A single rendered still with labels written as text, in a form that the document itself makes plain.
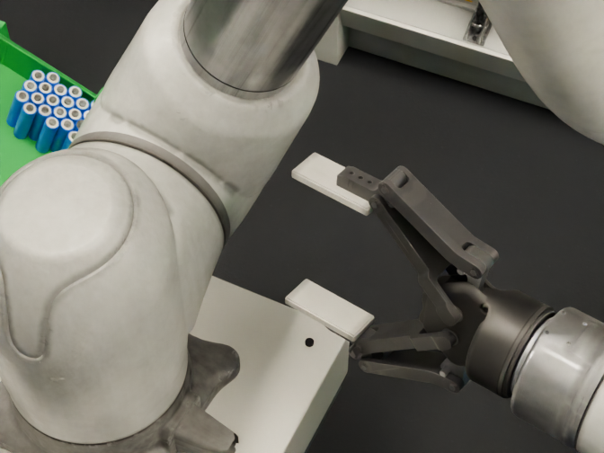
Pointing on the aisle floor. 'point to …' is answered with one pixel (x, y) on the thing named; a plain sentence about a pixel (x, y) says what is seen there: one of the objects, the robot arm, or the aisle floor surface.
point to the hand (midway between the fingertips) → (310, 235)
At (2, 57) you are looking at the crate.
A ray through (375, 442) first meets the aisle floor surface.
